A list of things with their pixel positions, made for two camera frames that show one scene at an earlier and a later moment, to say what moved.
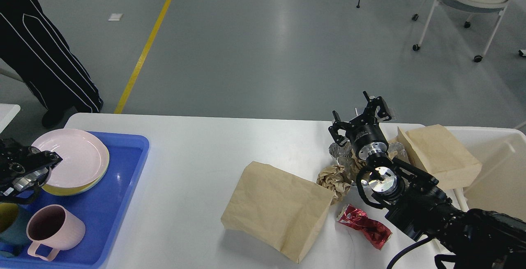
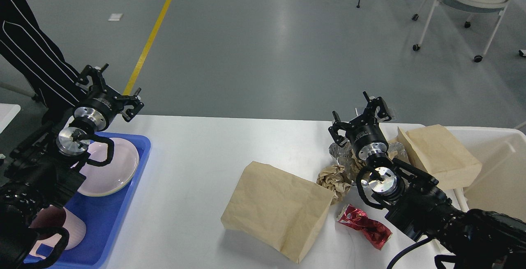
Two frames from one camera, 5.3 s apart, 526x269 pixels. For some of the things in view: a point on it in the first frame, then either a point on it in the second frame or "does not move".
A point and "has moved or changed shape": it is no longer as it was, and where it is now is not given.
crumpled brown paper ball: x=337 y=181 does not move
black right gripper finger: x=375 y=102 does not move
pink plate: x=84 y=155 has moved or changed shape
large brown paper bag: x=278 y=209 does not move
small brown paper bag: x=442 y=155 does not move
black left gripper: x=27 y=168 to x=101 y=106
